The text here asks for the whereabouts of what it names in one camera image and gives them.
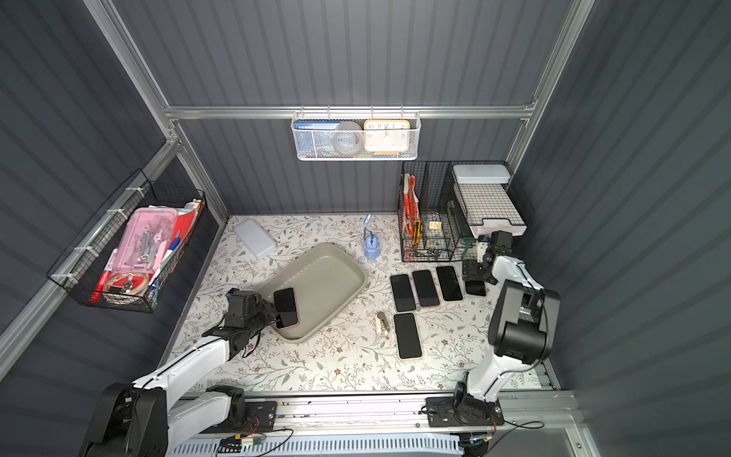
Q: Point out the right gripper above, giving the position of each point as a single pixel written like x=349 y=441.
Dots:
x=474 y=271

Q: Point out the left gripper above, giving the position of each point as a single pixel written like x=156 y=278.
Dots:
x=266 y=311

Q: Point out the pink case phone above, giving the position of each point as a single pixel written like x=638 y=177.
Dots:
x=286 y=308

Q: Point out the black phone dark case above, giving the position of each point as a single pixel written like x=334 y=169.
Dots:
x=449 y=284

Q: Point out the cream case phone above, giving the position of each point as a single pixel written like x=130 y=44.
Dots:
x=426 y=289

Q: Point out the beige storage box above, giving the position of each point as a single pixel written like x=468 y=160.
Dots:
x=324 y=281

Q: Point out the dark purple case phone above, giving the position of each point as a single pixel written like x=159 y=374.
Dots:
x=402 y=293

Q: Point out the black phone white case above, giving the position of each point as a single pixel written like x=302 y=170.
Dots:
x=408 y=341

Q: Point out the light blue case phone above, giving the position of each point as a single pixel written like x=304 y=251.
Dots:
x=475 y=287

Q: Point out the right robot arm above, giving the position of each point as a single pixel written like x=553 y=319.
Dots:
x=520 y=335

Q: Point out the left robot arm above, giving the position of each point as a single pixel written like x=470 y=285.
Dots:
x=148 y=416

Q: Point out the blue box in basket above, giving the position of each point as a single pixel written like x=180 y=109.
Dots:
x=314 y=138

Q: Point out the checked notebook stack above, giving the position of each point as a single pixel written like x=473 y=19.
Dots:
x=482 y=193

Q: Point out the white flat case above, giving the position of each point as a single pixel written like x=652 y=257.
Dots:
x=255 y=238

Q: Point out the yellow utility knife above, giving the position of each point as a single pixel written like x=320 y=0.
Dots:
x=417 y=232

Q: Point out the pink pencil case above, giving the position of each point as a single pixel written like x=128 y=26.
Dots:
x=146 y=238

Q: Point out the yellow alarm clock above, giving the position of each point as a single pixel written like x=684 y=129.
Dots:
x=387 y=137

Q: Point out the grey tape roll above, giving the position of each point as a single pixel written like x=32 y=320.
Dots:
x=348 y=139

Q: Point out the black wire desk organizer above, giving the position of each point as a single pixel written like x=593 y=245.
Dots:
x=444 y=207

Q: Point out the black wire side basket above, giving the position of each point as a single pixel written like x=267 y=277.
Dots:
x=84 y=271

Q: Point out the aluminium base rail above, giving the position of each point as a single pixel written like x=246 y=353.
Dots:
x=536 y=423

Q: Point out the white wire wall basket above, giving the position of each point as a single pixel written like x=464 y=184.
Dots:
x=413 y=117

